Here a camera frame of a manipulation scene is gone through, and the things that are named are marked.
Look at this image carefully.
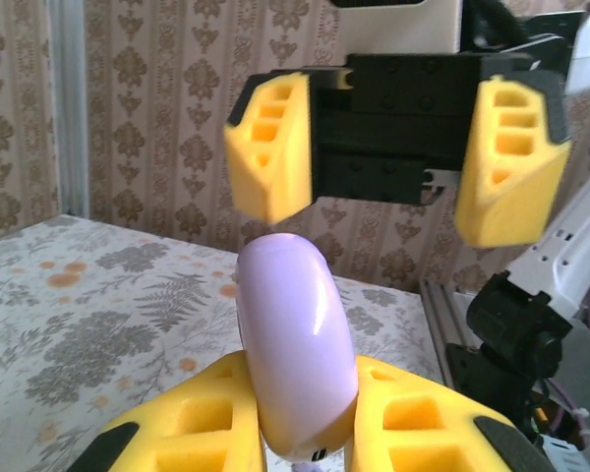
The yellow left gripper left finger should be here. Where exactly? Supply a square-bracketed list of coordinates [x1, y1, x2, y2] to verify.
[66, 351, 267, 472]

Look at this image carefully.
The floral patterned table cover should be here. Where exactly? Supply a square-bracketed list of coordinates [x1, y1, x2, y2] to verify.
[0, 213, 446, 472]

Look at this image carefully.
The aluminium corner post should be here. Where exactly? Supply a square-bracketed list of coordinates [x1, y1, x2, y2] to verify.
[47, 0, 90, 220]

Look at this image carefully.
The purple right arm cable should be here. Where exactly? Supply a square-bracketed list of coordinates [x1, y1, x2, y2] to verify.
[540, 294, 590, 443]

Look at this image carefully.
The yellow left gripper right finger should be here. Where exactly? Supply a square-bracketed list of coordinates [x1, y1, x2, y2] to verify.
[346, 354, 555, 472]

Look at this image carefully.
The lilac earbud charging case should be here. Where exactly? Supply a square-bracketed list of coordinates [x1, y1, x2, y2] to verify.
[234, 233, 361, 466]

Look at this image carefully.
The long aluminium base rail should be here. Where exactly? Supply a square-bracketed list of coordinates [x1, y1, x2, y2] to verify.
[420, 279, 481, 389]

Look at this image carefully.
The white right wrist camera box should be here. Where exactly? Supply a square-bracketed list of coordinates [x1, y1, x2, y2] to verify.
[326, 0, 462, 55]

